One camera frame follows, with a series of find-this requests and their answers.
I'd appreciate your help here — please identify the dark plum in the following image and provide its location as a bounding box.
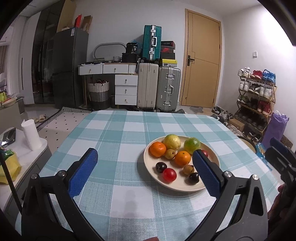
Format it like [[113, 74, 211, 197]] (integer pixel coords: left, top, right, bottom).
[[188, 172, 200, 185], [155, 162, 167, 173]]

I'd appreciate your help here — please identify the brown round fruit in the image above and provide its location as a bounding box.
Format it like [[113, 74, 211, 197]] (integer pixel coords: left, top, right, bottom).
[[183, 165, 195, 176]]

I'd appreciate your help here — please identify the right hand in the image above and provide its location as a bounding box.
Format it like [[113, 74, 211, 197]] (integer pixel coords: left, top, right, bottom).
[[268, 184, 295, 223]]

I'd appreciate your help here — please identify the left hand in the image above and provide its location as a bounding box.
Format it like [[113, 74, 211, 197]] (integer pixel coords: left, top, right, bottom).
[[144, 237, 159, 241]]

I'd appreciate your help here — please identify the purple bag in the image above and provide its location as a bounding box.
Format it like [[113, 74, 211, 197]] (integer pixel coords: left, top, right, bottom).
[[261, 110, 289, 150]]

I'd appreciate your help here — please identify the yellow bag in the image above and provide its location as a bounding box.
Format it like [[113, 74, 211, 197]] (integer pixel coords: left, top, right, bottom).
[[1, 149, 22, 181]]

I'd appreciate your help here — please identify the wooden shoe rack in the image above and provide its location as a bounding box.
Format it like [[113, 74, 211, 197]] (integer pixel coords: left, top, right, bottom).
[[234, 67, 277, 144]]

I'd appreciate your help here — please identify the white paper roll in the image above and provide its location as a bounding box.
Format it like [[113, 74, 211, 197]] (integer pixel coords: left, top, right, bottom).
[[21, 119, 42, 151]]

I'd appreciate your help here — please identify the right orange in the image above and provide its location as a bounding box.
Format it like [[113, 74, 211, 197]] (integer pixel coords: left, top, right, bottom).
[[174, 151, 191, 167]]

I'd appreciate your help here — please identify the orange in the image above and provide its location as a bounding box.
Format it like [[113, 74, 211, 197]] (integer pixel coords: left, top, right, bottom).
[[174, 151, 191, 167], [149, 142, 167, 158]]

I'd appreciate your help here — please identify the green melon fruit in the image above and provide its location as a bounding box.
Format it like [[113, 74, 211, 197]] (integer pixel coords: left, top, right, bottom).
[[184, 137, 201, 155]]

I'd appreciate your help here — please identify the dotted floor rug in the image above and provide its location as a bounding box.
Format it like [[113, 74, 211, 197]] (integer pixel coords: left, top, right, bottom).
[[37, 107, 92, 154]]

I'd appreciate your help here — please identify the beige round plate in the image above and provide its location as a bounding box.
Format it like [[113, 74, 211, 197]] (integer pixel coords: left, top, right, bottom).
[[143, 136, 220, 193]]

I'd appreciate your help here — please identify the small yellow pear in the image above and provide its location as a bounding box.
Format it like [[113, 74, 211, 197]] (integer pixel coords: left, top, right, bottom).
[[164, 149, 177, 160]]

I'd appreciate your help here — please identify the yellow apple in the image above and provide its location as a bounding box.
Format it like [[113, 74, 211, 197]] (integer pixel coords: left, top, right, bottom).
[[163, 134, 181, 151]]

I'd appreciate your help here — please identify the teal plaid tablecloth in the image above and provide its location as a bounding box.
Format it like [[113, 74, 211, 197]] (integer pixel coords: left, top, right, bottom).
[[40, 110, 279, 240]]

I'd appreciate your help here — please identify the left orange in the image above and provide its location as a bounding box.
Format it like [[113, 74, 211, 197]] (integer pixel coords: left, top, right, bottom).
[[149, 142, 167, 158]]

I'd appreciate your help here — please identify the wooden door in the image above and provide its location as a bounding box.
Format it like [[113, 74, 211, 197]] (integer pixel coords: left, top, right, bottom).
[[180, 9, 222, 108]]

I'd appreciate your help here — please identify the silver suitcase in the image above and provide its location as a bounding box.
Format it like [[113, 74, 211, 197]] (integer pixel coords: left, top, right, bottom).
[[156, 66, 181, 113]]

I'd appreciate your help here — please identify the woven laundry basket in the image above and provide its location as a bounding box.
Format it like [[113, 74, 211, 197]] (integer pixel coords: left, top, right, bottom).
[[87, 79, 110, 110]]

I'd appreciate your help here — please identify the shoe boxes stack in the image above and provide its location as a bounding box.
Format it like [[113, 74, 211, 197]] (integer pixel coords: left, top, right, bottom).
[[160, 41, 178, 68]]

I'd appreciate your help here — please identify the beige suitcase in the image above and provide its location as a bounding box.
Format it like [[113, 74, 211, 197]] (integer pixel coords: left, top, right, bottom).
[[137, 63, 159, 109]]

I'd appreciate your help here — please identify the white drawer desk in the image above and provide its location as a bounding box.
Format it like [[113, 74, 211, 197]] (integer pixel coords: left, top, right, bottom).
[[78, 63, 138, 108]]

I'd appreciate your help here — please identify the black refrigerator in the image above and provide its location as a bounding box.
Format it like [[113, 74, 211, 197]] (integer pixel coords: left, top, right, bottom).
[[52, 27, 88, 108]]

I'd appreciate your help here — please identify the teal suitcase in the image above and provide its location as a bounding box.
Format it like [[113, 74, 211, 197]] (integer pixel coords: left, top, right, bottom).
[[142, 25, 162, 61]]

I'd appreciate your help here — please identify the black cable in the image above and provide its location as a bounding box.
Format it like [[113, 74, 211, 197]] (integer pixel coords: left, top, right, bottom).
[[0, 152, 24, 215]]

